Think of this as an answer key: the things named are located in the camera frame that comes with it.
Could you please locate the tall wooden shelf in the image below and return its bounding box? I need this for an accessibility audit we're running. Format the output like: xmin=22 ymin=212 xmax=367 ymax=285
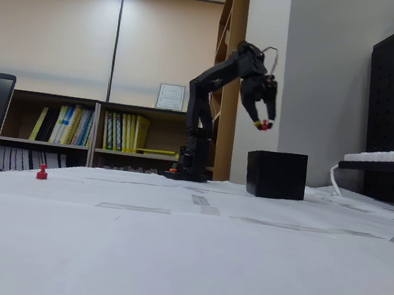
xmin=199 ymin=0 xmax=252 ymax=184

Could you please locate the yellow binder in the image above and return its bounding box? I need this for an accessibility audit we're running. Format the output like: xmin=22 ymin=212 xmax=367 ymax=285
xmin=108 ymin=111 xmax=122 ymax=152
xmin=101 ymin=111 xmax=113 ymax=151
xmin=117 ymin=112 xmax=130 ymax=153
xmin=123 ymin=113 xmax=134 ymax=154
xmin=132 ymin=114 xmax=153 ymax=156
xmin=127 ymin=114 xmax=139 ymax=154

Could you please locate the black square bin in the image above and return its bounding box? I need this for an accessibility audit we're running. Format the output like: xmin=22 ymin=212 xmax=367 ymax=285
xmin=242 ymin=147 xmax=310 ymax=204

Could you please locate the blue white book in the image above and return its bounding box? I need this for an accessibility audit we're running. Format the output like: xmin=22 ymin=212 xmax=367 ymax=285
xmin=73 ymin=107 xmax=96 ymax=149

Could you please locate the yellow white book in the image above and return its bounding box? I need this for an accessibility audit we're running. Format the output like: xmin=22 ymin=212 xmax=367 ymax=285
xmin=49 ymin=104 xmax=71 ymax=146

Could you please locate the black book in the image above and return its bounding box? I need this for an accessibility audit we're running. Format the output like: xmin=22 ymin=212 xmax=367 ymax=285
xmin=37 ymin=106 xmax=61 ymax=145

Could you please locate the framed white certificate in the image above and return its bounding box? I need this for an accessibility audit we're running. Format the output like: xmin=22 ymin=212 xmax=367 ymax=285
xmin=155 ymin=82 xmax=187 ymax=113

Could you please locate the yellow flat folder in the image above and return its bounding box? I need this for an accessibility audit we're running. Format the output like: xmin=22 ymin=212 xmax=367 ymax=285
xmin=135 ymin=146 xmax=180 ymax=158

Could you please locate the black vertical wall conduit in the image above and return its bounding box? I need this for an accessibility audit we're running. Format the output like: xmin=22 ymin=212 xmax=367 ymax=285
xmin=106 ymin=0 xmax=126 ymax=104

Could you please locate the yellow slim book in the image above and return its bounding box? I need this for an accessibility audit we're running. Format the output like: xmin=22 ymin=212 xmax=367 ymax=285
xmin=28 ymin=105 xmax=50 ymax=143

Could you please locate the white paper table cover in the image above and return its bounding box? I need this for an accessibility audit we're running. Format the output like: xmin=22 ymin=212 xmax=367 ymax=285
xmin=0 ymin=146 xmax=394 ymax=295

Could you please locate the white power cable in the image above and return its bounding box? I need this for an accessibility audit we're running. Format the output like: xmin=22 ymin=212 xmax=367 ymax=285
xmin=326 ymin=163 xmax=347 ymax=198

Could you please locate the white power strip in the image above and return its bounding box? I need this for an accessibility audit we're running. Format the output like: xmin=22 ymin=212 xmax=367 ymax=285
xmin=342 ymin=139 xmax=394 ymax=169

